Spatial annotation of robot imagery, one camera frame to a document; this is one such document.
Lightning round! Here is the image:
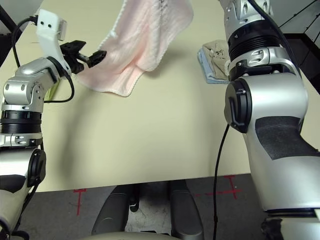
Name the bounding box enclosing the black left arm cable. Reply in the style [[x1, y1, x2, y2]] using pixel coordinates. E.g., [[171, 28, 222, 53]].
[[9, 15, 75, 240]]

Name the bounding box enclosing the black cabinet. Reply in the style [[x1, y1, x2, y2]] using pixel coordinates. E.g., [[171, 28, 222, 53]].
[[284, 32, 320, 96]]

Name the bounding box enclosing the light blue folded towel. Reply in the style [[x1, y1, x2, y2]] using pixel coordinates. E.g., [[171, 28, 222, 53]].
[[198, 48, 230, 85]]

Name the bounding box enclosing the grey right robot leg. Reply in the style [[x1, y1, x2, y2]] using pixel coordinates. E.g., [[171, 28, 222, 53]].
[[167, 180, 205, 240]]

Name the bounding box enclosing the beige robot torso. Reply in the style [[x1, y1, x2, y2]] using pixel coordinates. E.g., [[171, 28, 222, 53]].
[[82, 231, 176, 240]]

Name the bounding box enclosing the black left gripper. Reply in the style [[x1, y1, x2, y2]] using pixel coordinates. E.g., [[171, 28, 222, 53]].
[[59, 40, 108, 75]]

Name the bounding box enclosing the green folded towel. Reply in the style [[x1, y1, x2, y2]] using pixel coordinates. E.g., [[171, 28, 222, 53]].
[[44, 79, 61, 101]]

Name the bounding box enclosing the pink terry towel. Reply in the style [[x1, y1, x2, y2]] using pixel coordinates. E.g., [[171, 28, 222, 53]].
[[76, 0, 195, 98]]

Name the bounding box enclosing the side table with black frame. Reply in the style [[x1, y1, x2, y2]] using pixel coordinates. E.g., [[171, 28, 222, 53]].
[[0, 4, 19, 28]]

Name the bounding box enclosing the beige folded towel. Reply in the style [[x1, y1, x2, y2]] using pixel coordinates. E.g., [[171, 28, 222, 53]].
[[201, 39, 231, 81]]

